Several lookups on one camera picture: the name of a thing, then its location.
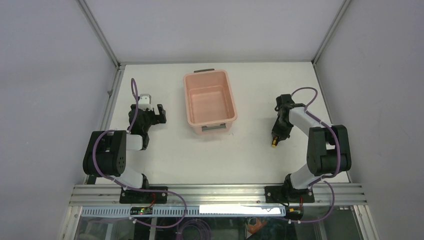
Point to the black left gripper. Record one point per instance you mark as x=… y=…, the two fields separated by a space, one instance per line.
x=157 y=118

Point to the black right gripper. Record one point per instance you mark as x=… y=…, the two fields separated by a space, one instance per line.
x=282 y=134

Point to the yellow black handled screwdriver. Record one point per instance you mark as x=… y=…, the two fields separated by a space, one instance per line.
x=274 y=143

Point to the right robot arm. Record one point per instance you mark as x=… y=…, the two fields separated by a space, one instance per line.
x=326 y=154

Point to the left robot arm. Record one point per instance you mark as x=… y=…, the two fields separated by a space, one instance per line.
x=106 y=153

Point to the pink plastic bin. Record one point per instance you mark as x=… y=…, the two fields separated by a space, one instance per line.
x=209 y=101

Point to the orange object under table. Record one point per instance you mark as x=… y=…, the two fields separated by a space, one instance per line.
x=254 y=224

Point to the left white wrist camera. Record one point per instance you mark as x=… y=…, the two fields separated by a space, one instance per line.
x=145 y=102

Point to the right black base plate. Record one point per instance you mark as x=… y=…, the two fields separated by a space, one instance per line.
x=288 y=196

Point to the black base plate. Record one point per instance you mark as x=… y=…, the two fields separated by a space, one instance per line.
x=137 y=197
x=288 y=196

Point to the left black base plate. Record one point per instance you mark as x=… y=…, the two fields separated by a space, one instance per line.
x=137 y=197

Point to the white slotted cable duct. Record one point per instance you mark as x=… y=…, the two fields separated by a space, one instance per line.
x=179 y=211

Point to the aluminium left frame post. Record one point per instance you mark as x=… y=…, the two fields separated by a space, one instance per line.
x=98 y=32

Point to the aluminium frame post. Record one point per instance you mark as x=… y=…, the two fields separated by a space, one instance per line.
x=98 y=32
x=332 y=28

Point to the aluminium front rail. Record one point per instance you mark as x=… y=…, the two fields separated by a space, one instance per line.
x=95 y=195

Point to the aluminium right frame post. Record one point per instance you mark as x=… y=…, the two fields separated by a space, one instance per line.
x=332 y=28

